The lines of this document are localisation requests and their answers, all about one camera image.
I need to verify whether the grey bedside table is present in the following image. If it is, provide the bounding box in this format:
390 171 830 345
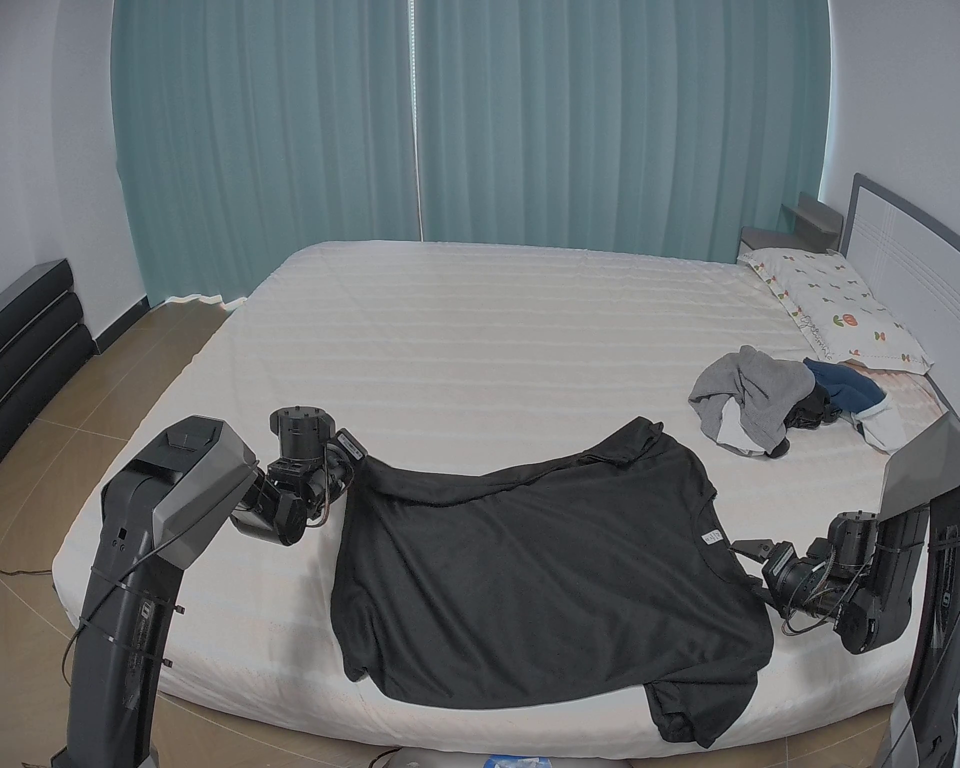
738 191 845 260

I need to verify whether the bed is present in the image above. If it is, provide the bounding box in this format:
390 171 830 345
51 172 960 759

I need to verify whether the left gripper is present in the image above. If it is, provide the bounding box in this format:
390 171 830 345
315 447 355 502

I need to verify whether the black chest of drawers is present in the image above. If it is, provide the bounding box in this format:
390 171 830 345
0 258 95 459

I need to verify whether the blue-green curtain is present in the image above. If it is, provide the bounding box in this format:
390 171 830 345
412 0 837 264
111 0 421 309

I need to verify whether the black T-shirt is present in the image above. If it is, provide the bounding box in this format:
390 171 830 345
330 416 775 749

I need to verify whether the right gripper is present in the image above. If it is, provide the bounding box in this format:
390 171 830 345
731 538 830 610

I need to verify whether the white printed pillow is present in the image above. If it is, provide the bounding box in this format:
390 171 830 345
737 246 933 375

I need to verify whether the pile of clothes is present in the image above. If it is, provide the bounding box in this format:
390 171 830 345
688 345 909 460

